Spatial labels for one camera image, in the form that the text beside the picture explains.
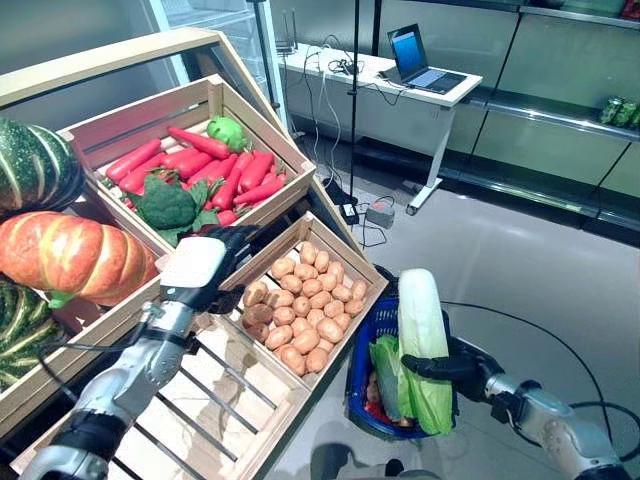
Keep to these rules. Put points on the oblong orange pumpkin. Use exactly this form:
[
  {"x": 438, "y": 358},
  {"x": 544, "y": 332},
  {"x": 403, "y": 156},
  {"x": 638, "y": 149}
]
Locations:
[{"x": 75, "y": 255}]

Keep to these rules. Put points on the green striped pumpkin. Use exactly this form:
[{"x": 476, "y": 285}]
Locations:
[
  {"x": 20, "y": 335},
  {"x": 30, "y": 165}
]

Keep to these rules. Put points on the black power adapter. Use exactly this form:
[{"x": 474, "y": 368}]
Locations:
[{"x": 350, "y": 212}]

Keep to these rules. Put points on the grey box with red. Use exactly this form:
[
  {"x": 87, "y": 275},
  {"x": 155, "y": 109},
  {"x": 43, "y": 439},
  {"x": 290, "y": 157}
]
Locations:
[{"x": 380, "y": 217}]

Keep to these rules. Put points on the wooden display shelf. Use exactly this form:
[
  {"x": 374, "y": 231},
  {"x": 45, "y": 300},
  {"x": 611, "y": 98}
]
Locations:
[{"x": 100, "y": 62}]

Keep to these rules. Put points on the green packaged goods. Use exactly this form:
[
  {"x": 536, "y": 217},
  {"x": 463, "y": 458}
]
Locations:
[
  {"x": 626, "y": 112},
  {"x": 610, "y": 110}
]

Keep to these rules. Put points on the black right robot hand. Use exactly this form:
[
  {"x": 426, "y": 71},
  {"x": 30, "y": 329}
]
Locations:
[{"x": 465, "y": 367}]

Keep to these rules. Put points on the blue plastic shopping basket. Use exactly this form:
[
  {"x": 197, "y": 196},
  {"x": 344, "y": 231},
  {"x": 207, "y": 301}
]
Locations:
[{"x": 380, "y": 320}]

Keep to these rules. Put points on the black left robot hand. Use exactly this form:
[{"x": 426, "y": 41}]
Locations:
[{"x": 195, "y": 262}]

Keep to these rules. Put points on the light green round cabbage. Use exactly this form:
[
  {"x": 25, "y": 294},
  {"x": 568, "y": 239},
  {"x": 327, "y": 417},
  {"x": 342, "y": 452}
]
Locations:
[{"x": 225, "y": 132}]

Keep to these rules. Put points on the steel wall shelving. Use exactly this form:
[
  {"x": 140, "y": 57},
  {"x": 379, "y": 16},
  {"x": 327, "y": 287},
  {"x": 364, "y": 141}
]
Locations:
[{"x": 550, "y": 115}]

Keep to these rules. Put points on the dark green broccoli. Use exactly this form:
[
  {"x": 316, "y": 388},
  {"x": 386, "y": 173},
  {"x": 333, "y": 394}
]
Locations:
[{"x": 165, "y": 205}]

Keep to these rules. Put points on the green napa cabbage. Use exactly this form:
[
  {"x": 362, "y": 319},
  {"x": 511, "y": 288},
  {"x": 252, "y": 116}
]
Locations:
[
  {"x": 385, "y": 365},
  {"x": 420, "y": 310}
]

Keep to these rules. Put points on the black tripod stand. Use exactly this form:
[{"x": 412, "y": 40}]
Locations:
[{"x": 355, "y": 92}]

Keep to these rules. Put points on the red packaged goods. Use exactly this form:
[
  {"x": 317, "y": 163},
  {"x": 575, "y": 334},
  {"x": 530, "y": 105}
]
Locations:
[{"x": 631, "y": 9}]

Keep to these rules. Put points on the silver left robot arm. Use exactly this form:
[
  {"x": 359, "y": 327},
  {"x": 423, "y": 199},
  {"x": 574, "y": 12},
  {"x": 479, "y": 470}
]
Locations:
[{"x": 140, "y": 370}]

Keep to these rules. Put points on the brown potato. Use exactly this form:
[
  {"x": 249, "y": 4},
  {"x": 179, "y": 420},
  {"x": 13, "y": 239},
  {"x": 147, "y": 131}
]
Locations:
[
  {"x": 312, "y": 287},
  {"x": 301, "y": 326},
  {"x": 316, "y": 360},
  {"x": 280, "y": 298},
  {"x": 306, "y": 341},
  {"x": 406, "y": 422},
  {"x": 359, "y": 290},
  {"x": 255, "y": 293},
  {"x": 326, "y": 345},
  {"x": 257, "y": 315},
  {"x": 308, "y": 253},
  {"x": 330, "y": 330},
  {"x": 282, "y": 267},
  {"x": 278, "y": 337},
  {"x": 321, "y": 261},
  {"x": 259, "y": 332},
  {"x": 291, "y": 282},
  {"x": 305, "y": 271},
  {"x": 342, "y": 293},
  {"x": 316, "y": 317},
  {"x": 301, "y": 306},
  {"x": 283, "y": 316},
  {"x": 336, "y": 272},
  {"x": 372, "y": 387},
  {"x": 292, "y": 360}
]

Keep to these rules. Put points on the open grey laptop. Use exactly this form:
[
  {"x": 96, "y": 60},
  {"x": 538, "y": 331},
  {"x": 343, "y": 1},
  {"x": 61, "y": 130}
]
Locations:
[{"x": 407, "y": 50}]

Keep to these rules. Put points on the black router with antennas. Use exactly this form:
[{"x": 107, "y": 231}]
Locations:
[{"x": 286, "y": 48}]

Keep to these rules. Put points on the red bell pepper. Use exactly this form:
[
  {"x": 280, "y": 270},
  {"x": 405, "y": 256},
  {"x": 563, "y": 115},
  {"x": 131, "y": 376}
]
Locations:
[{"x": 377, "y": 412}]

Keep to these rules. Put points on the white desk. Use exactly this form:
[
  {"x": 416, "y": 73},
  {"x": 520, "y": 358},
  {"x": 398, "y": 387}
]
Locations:
[{"x": 380, "y": 110}]

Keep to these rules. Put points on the small wooden crate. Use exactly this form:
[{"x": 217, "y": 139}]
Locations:
[
  {"x": 260, "y": 400},
  {"x": 345, "y": 250},
  {"x": 150, "y": 117}
]

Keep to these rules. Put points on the large wooden crate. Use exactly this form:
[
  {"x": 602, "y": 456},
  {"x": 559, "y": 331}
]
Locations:
[{"x": 100, "y": 330}]

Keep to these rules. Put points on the red carrot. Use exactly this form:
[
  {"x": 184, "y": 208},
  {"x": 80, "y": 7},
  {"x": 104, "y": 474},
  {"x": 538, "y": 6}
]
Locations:
[
  {"x": 142, "y": 172},
  {"x": 200, "y": 142},
  {"x": 192, "y": 162},
  {"x": 256, "y": 170},
  {"x": 132, "y": 160},
  {"x": 227, "y": 185},
  {"x": 257, "y": 192}
]

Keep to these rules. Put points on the white glass door cabinet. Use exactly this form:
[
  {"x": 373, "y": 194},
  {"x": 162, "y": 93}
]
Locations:
[{"x": 210, "y": 15}]

